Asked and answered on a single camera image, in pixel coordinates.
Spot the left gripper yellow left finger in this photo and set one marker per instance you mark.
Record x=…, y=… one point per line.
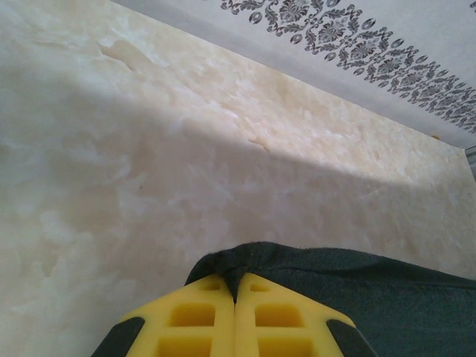
x=193, y=301

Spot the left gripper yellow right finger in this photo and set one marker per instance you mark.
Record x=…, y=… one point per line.
x=282, y=301

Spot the black t-shirt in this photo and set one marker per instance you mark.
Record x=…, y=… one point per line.
x=372, y=282

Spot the aluminium side rail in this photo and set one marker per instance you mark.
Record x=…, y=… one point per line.
x=471, y=155

